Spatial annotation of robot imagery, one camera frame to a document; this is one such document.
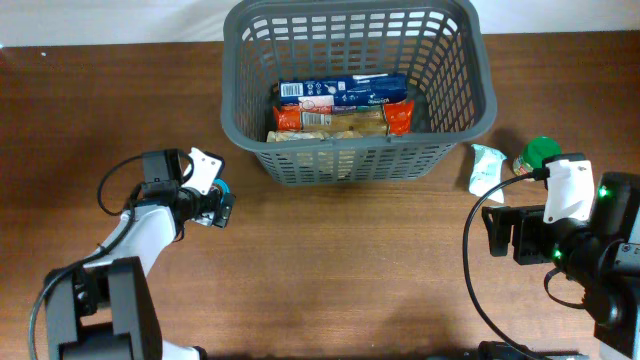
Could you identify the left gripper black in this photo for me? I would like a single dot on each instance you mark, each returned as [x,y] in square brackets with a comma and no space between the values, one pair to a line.
[214,198]

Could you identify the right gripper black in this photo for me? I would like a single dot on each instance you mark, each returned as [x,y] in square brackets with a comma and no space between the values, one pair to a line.
[527,223]

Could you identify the small round blue tin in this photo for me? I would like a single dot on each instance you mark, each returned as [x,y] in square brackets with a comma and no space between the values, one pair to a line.
[220,185]

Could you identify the white teal packet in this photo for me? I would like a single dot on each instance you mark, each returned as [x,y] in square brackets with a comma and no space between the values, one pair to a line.
[487,169]

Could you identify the green lid jar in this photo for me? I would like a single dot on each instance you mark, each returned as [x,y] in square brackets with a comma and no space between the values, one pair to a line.
[533,154]

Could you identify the rice bag beige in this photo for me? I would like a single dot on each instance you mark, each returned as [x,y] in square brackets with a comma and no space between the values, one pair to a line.
[314,150]

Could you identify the spaghetti pack red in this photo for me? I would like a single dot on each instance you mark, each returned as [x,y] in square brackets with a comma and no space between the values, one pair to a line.
[386,119]

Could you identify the tissue multipack blue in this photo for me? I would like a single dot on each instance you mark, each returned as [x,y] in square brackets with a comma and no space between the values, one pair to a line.
[355,90]

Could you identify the grey plastic basket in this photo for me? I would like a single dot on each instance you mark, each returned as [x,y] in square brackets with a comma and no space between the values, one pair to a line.
[436,44]

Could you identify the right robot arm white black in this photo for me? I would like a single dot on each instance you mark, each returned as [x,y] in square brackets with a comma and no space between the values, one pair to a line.
[601,253]

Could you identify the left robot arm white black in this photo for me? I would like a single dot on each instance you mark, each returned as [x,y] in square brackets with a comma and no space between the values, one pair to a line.
[100,307]

